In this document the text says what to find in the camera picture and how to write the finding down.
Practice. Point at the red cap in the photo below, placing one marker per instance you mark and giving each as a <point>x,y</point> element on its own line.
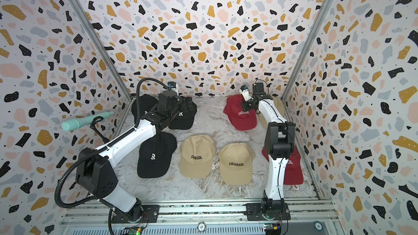
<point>293,172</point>
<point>241,120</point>

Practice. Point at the black cap front left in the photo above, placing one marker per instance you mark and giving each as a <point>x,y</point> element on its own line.
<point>155,155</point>

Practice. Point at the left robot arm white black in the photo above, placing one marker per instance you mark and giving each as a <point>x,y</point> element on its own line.
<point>95,171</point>

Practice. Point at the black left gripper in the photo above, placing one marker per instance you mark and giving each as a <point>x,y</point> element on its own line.
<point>185,102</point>

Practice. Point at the mint green microphone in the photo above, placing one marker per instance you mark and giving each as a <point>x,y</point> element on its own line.
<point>77,123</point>

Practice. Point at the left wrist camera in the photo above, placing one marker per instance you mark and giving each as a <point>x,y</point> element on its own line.
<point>173,87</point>

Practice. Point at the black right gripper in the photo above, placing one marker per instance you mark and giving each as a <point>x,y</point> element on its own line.
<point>247,108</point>

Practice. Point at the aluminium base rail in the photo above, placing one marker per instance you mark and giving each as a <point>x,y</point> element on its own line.
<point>207,217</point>

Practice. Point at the black cap far left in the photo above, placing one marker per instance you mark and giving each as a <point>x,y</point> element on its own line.
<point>143,105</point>

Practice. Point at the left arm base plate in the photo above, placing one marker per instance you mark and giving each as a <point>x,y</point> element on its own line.
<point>150,213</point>

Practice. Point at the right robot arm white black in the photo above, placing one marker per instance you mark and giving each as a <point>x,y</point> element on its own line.
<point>279,145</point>

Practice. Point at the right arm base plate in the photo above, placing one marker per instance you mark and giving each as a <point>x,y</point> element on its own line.
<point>254,212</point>

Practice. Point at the black cap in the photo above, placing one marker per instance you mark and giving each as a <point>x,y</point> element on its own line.
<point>184,120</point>
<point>155,155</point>
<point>143,105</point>

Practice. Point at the beige cap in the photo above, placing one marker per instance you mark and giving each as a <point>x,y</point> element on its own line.
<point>236,164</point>
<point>197,153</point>
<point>281,106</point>

